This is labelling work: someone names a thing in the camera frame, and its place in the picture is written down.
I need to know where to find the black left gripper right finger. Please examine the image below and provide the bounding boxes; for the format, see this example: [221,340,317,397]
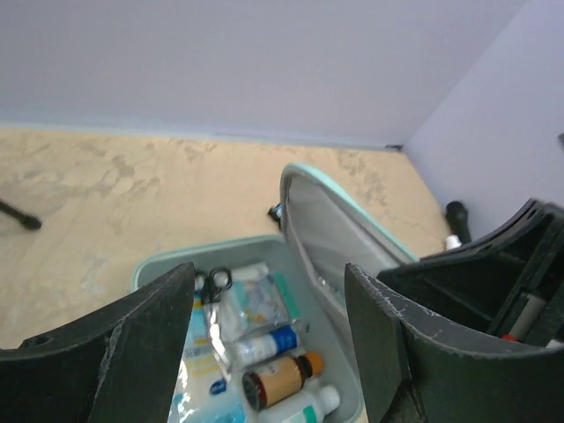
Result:
[345,264,563,422]

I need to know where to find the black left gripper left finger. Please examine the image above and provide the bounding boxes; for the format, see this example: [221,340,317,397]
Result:
[1,263,195,422]

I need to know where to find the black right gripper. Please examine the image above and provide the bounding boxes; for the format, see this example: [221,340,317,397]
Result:
[377,199,563,347]

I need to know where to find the blue cotton swab bag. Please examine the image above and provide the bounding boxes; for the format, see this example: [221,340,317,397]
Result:
[167,294,247,422]

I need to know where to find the white plastic bottle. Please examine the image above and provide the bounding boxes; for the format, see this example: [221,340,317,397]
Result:
[257,385,341,423]

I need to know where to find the black handled scissors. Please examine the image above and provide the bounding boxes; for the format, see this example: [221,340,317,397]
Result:
[195,267,233,304]

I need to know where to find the brown bottle orange cap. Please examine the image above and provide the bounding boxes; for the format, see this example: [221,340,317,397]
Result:
[241,351,324,412]

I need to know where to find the mint green medicine case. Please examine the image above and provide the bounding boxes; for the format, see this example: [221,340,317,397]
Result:
[132,164,415,422]

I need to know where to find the white microphone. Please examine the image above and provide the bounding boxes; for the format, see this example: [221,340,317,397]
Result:
[444,234,462,250]

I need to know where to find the black microphone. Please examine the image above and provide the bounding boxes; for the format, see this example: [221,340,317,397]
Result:
[445,201,471,244]

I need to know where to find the black music stand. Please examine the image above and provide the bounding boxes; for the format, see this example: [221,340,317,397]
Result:
[0,200,42,231]

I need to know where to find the blue owl number block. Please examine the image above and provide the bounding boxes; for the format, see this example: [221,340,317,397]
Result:
[267,204,282,229]

